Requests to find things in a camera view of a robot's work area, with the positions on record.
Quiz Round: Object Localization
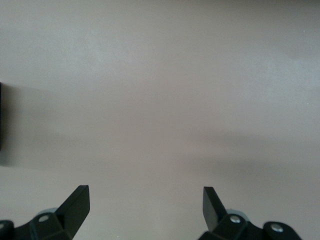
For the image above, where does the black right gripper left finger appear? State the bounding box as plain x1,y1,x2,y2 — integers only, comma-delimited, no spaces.
0,184,90,240

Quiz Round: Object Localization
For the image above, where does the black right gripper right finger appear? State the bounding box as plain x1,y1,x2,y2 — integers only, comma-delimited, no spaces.
198,186,302,240

